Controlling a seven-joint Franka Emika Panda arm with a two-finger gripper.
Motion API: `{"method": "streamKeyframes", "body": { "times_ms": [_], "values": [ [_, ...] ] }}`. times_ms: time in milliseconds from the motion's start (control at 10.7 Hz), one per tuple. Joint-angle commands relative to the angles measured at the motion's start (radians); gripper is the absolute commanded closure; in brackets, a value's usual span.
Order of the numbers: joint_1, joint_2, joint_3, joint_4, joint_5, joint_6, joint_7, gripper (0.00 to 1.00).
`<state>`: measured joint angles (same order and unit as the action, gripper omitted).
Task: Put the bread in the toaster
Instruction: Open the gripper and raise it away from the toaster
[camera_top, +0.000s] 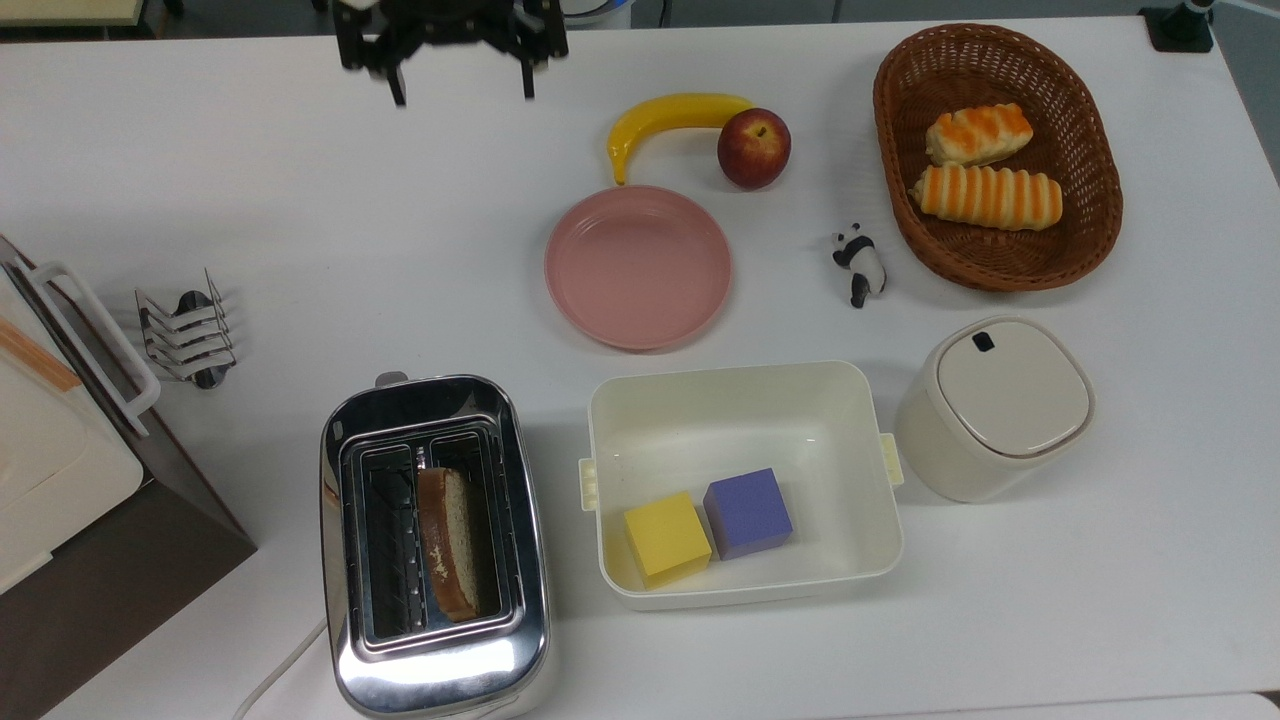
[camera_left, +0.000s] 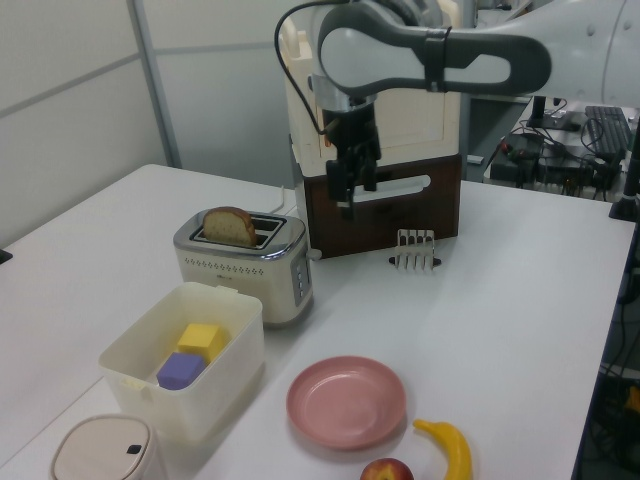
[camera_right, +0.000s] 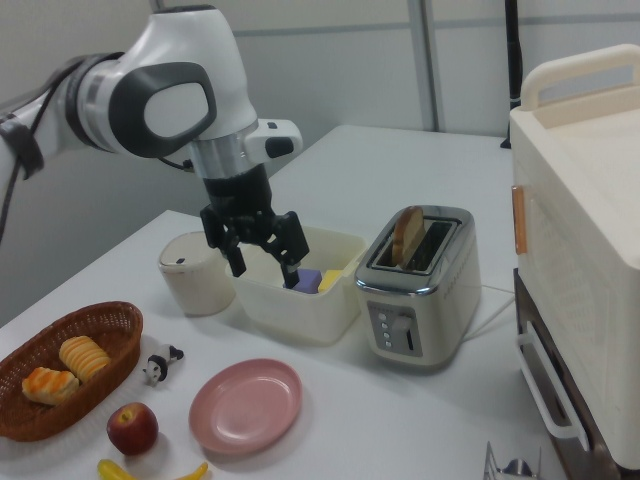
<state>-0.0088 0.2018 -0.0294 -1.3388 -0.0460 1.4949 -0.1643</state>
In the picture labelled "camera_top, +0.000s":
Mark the black stand base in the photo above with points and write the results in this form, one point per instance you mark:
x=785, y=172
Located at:
x=1178, y=30

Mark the cream lidded trash can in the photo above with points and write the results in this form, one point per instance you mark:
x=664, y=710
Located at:
x=1000, y=410

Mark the cream side table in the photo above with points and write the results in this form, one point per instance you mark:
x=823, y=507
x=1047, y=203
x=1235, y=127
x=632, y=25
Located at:
x=70, y=10

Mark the panda figurine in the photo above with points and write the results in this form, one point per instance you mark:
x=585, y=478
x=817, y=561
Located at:
x=860, y=265

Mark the cream plastic storage box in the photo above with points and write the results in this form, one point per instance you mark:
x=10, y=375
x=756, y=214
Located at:
x=740, y=420

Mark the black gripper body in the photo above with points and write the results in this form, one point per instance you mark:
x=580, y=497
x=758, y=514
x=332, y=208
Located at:
x=450, y=22

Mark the orange glazed bread bun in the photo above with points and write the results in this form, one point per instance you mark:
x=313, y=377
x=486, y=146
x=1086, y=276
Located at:
x=978, y=134

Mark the metal toast rack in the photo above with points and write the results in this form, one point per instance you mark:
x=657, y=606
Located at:
x=188, y=335

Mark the purple cube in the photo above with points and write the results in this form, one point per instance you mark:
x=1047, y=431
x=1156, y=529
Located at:
x=748, y=512

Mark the pink plate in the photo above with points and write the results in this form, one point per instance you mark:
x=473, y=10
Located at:
x=638, y=268

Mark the cream chrome two-slot toaster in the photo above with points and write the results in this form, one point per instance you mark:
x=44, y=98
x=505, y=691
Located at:
x=440, y=670

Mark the brown-crusted bread slice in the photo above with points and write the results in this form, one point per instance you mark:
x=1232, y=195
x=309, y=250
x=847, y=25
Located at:
x=450, y=545

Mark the yellow cube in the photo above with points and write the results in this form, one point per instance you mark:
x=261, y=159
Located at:
x=666, y=538

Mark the cream and brown toy oven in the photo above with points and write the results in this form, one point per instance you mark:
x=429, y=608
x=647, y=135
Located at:
x=60, y=480

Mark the brown wicker basket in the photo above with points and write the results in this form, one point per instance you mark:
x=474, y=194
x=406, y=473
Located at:
x=1090, y=130

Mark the yellow banana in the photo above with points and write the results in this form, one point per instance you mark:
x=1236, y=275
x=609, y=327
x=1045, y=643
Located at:
x=660, y=112

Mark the red apple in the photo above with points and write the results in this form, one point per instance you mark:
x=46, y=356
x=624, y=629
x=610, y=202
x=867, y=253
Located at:
x=754, y=150

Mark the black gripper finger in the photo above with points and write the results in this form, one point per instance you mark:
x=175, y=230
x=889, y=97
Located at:
x=527, y=75
x=395, y=78

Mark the long striped bread roll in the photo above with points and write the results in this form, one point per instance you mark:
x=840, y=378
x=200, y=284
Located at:
x=985, y=197

